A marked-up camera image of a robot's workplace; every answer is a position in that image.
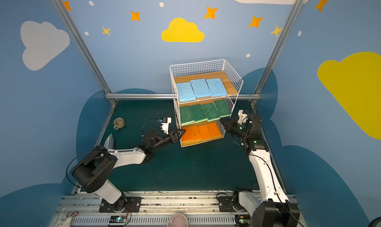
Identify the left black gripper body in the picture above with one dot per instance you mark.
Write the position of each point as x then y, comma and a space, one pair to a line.
173, 136

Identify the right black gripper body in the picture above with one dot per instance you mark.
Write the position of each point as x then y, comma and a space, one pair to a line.
229, 125

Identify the orange sponge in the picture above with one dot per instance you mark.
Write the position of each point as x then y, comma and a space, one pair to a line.
186, 138
194, 133
204, 133
214, 130

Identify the green sponge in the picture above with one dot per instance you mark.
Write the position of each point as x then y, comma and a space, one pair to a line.
211, 112
198, 113
222, 108

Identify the blue sponge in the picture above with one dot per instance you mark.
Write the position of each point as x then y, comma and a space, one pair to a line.
216, 87
200, 88
185, 92

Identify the white wire wooden shelf rack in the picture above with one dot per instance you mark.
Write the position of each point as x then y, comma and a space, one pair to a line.
220, 68

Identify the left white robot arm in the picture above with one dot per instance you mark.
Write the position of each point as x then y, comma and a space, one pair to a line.
94, 169

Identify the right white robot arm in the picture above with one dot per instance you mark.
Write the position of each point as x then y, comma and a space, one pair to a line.
273, 208

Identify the beige ceramic mug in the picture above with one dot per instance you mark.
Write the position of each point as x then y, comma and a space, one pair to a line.
118, 123

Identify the grey metal garden trowel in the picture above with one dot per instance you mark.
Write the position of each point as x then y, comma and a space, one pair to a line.
109, 142

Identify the pink round object front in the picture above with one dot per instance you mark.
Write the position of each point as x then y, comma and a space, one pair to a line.
178, 220

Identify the right green circuit board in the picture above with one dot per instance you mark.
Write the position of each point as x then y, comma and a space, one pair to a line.
242, 220

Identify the green circuit board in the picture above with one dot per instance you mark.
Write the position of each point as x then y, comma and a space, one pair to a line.
117, 220
242, 220

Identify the left green circuit board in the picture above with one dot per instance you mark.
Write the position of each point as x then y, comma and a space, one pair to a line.
117, 220

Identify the white crumpled object front left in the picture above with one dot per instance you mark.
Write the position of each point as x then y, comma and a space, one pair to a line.
64, 223

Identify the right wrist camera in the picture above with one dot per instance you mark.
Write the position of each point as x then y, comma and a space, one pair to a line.
242, 116

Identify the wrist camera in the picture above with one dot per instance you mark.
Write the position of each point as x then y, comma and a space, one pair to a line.
164, 124
242, 116

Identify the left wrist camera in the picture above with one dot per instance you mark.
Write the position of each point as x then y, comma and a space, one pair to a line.
164, 124

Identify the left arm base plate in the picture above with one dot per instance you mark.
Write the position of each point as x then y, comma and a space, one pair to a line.
122, 205

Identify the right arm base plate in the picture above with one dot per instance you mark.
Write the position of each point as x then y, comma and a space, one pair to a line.
226, 203

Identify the aluminium front rail frame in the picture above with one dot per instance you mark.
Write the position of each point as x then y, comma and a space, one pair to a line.
200, 208

